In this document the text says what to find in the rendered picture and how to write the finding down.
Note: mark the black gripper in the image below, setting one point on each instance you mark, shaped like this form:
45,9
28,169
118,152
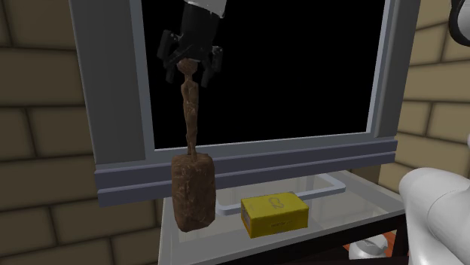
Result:
198,33

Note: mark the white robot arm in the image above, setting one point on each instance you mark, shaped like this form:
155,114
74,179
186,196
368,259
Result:
433,209

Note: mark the yellow box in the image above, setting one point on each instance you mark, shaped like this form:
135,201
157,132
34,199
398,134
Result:
273,214

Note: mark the glass top table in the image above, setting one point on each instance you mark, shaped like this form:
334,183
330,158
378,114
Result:
341,216

